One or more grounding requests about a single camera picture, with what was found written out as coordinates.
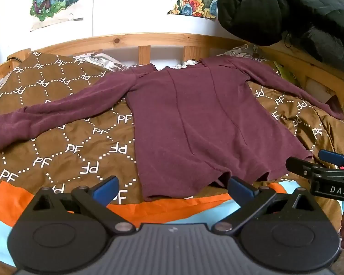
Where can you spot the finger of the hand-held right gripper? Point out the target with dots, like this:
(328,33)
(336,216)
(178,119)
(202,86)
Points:
(334,157)
(301,166)

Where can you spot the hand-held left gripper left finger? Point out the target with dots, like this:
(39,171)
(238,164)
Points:
(104,190)

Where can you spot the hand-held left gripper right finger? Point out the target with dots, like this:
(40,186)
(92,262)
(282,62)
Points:
(242,190)

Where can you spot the maroon long-sleeve shirt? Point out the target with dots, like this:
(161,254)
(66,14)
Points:
(189,114)

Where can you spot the brown patterned blanket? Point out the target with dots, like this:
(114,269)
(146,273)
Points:
(60,149)

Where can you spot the yellow-green cloth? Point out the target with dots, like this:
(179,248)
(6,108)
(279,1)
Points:
(286,74)

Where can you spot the white floral patterned pillow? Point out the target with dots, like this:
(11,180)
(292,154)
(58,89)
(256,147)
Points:
(97,60)

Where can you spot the wooden bed frame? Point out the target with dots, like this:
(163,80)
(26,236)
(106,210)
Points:
(103,41)

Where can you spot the white wall pipe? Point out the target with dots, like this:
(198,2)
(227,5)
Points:
(94,5)

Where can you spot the cartoon character wall poster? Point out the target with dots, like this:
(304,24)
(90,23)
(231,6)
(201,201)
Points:
(54,0)

